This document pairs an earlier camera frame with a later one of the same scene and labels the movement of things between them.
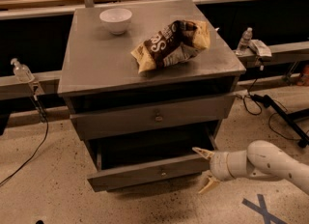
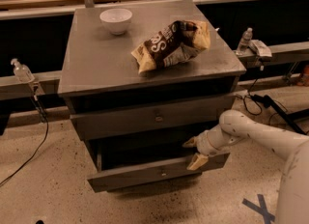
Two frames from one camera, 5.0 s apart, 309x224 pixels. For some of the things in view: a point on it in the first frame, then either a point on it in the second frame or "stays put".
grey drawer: (126, 162) stays put
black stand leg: (291, 117) stays put
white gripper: (218, 165) → (204, 144)
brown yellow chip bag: (174, 43) stays put
